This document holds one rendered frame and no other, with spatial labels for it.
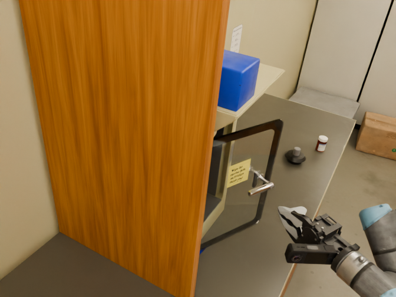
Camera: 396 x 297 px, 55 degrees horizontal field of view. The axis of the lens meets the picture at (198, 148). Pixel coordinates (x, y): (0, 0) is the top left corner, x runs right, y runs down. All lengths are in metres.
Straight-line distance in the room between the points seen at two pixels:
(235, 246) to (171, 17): 0.81
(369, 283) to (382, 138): 2.93
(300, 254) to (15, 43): 0.83
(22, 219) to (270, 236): 0.79
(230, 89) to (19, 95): 0.55
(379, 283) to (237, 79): 0.52
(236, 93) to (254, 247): 0.65
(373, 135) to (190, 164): 3.08
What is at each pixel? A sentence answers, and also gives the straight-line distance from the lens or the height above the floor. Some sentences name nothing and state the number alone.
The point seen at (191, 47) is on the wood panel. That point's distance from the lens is 0.69.
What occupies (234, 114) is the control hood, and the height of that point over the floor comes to 1.51.
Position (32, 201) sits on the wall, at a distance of 1.23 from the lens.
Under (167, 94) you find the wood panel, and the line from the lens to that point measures 0.75.
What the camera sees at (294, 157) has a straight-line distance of 1.69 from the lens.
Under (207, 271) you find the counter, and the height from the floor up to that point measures 0.94.
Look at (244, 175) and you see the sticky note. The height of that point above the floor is 1.23.
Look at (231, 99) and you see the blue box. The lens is 0.79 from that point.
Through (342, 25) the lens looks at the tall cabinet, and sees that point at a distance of 3.90.
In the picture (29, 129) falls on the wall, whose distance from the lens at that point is 1.11.
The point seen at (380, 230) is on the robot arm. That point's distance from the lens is 1.00.
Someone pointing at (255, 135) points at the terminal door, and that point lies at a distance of 1.02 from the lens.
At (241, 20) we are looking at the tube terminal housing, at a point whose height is 1.63.
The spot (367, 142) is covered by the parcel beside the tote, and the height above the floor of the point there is 0.11.
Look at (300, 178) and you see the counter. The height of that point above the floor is 0.94.
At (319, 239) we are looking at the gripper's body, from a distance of 0.97.
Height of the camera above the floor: 1.88
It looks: 34 degrees down
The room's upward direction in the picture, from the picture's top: 5 degrees clockwise
